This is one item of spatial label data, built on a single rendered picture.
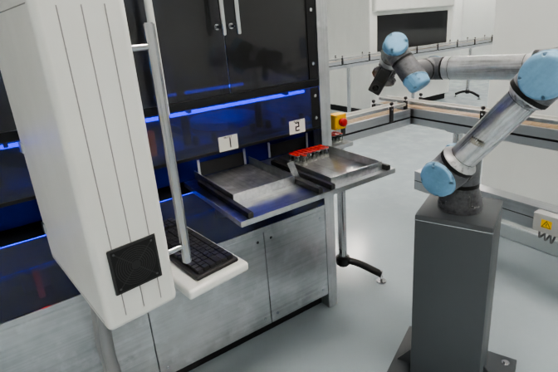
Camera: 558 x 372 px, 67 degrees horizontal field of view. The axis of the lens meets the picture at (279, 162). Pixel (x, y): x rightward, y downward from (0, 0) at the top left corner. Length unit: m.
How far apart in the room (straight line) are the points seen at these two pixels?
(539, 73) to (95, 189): 1.08
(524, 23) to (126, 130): 2.37
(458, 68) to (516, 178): 1.65
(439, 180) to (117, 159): 0.94
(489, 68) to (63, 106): 1.15
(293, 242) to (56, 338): 1.02
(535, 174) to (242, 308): 1.91
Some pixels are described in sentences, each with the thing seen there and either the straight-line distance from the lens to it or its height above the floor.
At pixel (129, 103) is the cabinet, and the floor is 1.32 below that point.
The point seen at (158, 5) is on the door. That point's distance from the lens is 1.57.
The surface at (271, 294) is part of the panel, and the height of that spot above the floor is 0.25.
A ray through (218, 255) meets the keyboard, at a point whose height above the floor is 0.83.
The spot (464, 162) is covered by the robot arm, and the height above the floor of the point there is 1.02.
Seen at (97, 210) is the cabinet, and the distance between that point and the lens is 0.99.
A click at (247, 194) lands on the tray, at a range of 1.48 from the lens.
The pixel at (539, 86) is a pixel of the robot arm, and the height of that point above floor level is 1.26.
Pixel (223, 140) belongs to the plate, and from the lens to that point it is 1.68.
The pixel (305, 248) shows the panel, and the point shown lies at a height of 0.41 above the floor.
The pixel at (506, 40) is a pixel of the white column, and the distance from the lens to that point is 2.92.
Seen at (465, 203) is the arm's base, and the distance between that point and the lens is 1.56.
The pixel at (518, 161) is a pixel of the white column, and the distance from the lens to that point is 2.99.
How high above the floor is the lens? 1.46
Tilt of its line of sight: 18 degrees down
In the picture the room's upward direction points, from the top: 5 degrees counter-clockwise
